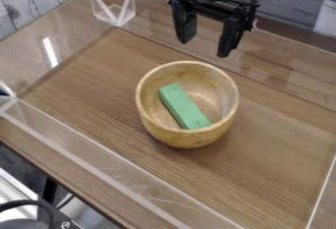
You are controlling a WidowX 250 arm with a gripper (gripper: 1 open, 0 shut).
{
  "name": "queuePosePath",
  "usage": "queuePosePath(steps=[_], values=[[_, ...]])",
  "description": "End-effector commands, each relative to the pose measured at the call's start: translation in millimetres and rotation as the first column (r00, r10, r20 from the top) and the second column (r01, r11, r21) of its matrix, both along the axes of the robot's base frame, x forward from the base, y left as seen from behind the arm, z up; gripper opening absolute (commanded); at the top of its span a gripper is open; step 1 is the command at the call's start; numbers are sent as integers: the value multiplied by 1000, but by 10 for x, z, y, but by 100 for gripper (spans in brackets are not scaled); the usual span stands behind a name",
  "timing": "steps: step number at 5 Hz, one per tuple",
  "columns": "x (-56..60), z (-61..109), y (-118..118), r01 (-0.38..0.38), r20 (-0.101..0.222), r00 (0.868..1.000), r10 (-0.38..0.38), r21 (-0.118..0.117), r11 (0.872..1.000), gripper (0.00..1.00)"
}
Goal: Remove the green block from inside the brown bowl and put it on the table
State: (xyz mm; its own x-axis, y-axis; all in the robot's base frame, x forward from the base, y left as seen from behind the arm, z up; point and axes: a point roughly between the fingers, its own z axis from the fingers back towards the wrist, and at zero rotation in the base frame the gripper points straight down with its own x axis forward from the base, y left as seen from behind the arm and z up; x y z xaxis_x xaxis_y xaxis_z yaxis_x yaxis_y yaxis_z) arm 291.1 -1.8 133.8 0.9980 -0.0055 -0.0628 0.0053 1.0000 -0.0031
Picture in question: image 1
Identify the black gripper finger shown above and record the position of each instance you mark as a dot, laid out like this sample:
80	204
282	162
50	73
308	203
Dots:
229	37
185	20

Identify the green rectangular block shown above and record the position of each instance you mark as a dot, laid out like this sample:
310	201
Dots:
182	108

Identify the brown wooden bowl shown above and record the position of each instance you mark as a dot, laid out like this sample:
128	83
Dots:
213	91

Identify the clear acrylic corner bracket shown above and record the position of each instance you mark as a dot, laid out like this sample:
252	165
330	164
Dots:
113	15

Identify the clear acrylic front wall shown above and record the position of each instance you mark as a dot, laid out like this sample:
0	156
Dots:
100	176

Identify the black metal bracket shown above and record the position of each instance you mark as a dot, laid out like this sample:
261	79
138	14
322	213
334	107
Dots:
54	219

